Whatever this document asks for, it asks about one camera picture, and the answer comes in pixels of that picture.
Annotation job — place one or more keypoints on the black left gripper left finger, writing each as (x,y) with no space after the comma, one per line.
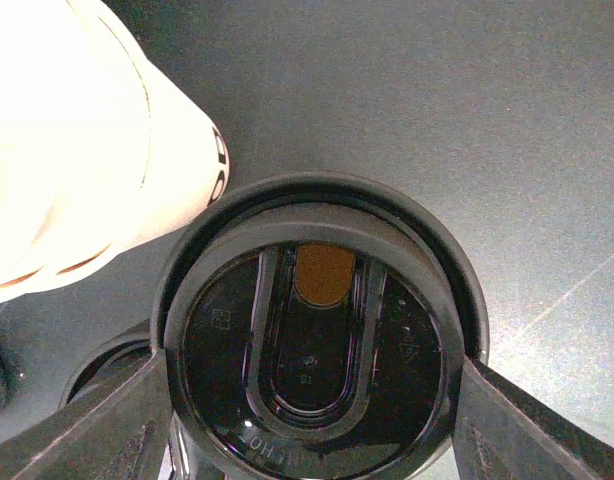
(119,430)

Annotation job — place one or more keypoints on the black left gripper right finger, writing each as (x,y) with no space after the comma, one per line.
(502,432)

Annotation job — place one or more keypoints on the stack of white paper cups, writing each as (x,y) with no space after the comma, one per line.
(99,150)

